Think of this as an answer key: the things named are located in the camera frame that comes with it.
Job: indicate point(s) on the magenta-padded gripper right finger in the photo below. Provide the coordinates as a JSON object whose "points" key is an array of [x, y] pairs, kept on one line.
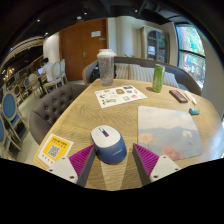
{"points": [[156, 168]]}

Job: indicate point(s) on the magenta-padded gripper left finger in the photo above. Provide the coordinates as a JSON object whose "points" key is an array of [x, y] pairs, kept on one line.
{"points": [[71, 168]]}

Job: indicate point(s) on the white and blue computer mouse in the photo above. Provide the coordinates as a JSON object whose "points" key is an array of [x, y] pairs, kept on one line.
{"points": [[109, 145]]}

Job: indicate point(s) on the yellow and white code card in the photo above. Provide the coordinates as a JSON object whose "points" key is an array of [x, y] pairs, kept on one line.
{"points": [[55, 150]]}

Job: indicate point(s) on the grey tufted armchair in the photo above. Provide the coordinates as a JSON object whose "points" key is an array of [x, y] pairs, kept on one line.
{"points": [[50, 110]]}

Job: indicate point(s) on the small teal box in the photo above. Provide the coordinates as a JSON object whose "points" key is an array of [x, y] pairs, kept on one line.
{"points": [[194, 111]]}

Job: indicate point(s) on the black and red flat box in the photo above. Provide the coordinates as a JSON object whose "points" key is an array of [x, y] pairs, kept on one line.
{"points": [[178, 96]]}

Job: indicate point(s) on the white tube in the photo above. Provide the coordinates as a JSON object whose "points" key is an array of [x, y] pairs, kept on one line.
{"points": [[191, 98]]}

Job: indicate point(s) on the white sticker sheet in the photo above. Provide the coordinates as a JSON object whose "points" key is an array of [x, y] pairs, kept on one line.
{"points": [[120, 96]]}

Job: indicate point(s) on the group of blue chairs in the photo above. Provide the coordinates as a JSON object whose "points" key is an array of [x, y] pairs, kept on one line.
{"points": [[9, 108]]}

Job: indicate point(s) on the green drink can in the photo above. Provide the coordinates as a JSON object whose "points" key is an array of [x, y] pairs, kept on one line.
{"points": [[158, 79]]}

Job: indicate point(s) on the grey curved sofa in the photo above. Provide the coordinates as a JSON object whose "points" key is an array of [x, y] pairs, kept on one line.
{"points": [[185, 78]]}

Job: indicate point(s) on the wide striped cushion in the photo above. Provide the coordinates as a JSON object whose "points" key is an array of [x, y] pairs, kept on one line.
{"points": [[143, 74]]}

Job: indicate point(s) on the group of white chairs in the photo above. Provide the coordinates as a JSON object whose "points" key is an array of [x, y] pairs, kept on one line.
{"points": [[57, 71]]}

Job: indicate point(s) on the person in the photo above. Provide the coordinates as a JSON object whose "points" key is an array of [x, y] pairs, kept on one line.
{"points": [[48, 70]]}

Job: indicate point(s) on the small striped cushion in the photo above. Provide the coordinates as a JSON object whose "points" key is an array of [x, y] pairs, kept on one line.
{"points": [[122, 71]]}

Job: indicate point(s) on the clear shaker bottle white lid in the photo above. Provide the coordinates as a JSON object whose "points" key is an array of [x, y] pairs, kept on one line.
{"points": [[106, 70]]}

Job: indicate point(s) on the large glass window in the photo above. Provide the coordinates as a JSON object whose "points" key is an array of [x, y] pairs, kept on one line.
{"points": [[191, 56]]}

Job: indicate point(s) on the brown wooden door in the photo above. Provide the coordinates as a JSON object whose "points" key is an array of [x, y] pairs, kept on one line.
{"points": [[75, 50]]}

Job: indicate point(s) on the arched glass-door cabinet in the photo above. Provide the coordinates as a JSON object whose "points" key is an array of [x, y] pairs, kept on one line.
{"points": [[155, 45]]}

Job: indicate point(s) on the white door sign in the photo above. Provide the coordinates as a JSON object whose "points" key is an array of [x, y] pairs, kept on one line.
{"points": [[95, 33]]}

